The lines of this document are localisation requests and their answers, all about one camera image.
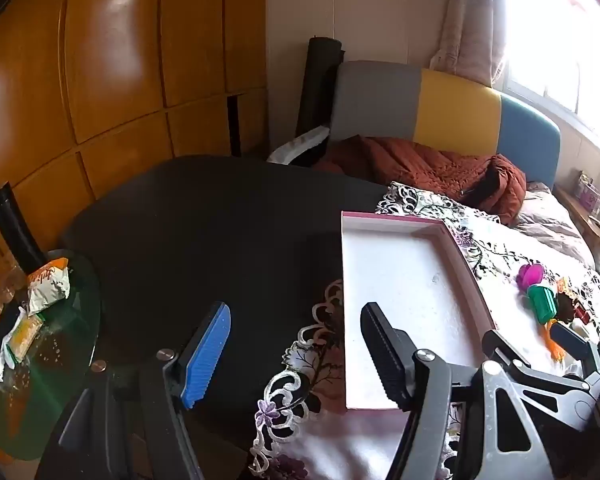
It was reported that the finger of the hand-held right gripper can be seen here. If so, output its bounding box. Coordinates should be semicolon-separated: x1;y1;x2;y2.
551;321;600;376
481;329;588;393

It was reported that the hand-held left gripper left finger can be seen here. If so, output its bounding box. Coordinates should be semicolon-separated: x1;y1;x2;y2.
35;301;232;480

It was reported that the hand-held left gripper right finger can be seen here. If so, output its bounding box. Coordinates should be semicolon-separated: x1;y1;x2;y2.
361;302;556;480

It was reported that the orange plastic channel piece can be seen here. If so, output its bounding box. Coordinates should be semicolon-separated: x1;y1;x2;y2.
544;321;567;362

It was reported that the dark brown tree ornament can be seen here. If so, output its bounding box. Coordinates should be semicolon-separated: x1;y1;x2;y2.
555;290;588;323

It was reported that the green plastic spool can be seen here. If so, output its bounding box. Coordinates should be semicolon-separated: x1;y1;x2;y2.
526;284;558;325

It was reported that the pink-rimmed white box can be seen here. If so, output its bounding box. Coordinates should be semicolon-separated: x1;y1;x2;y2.
341;211;496;412

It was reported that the magenta plastic funnel cup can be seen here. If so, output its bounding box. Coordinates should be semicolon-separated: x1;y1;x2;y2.
517;262;545;288

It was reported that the embroidered white tablecloth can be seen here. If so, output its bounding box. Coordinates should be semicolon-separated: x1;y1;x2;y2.
250;181;600;480

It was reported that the wooden shelf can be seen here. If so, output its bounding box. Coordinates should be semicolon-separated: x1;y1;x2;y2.
555;185;600;261

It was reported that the pale pink blanket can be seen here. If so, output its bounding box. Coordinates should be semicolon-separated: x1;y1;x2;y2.
510;182;596;268

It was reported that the pink printed box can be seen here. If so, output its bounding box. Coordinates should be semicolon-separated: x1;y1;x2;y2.
572;170;600;213

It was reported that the yellow snack packet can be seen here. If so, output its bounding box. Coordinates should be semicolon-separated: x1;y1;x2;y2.
7;312;45;363

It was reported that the rust brown quilted jacket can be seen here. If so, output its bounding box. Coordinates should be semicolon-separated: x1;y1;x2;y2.
312;135;527;226

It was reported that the white and black cloth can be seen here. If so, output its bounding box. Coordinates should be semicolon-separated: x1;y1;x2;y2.
266;125;331;166

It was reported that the black chair back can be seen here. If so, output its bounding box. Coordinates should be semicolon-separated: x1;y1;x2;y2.
0;183;48;273

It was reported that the grey yellow blue headboard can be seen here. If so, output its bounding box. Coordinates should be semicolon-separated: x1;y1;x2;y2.
328;60;562;188

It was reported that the black rolled mat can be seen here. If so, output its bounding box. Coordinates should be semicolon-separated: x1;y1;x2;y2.
296;36;346;136

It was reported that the window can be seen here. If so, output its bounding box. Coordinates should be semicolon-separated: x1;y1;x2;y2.
500;0;600;161

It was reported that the wooden wardrobe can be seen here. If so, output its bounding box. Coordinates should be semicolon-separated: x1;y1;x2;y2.
0;0;268;281

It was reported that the beige curtain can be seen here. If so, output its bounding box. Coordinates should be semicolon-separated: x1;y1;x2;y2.
430;0;511;86

